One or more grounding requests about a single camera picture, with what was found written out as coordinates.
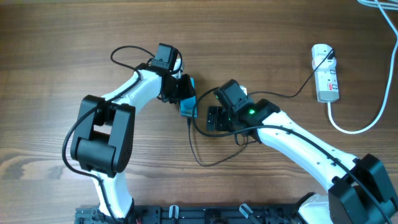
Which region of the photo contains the blue smartphone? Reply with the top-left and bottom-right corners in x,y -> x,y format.
180,74 -> 197,118

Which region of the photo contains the black mounting rail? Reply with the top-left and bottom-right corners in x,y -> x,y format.
73,203 -> 312,224

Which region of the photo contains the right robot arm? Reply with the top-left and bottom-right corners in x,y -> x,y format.
211,80 -> 397,223

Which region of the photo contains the black charger cable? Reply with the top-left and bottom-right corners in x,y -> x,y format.
186,48 -> 336,167

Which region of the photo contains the white charger adapter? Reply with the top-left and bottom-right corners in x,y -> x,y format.
312,50 -> 336,71

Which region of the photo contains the white power strip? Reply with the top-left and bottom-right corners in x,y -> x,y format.
312,44 -> 340,103

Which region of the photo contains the white power strip cord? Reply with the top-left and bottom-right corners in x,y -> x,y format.
326,0 -> 398,135

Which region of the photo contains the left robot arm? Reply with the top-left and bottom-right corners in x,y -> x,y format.
62,43 -> 195,223

